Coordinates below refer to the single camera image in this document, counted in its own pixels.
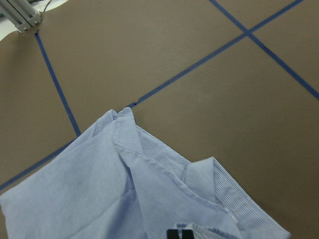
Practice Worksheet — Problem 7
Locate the aluminium frame post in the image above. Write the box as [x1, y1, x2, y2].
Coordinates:
[0, 0, 42, 33]

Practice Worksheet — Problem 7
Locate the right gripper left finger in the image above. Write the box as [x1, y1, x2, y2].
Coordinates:
[166, 230, 177, 239]

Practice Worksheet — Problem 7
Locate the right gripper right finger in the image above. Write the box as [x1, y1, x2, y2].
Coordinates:
[181, 230, 194, 239]

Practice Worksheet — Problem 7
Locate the light blue striped shirt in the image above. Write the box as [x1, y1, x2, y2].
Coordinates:
[0, 108, 291, 239]

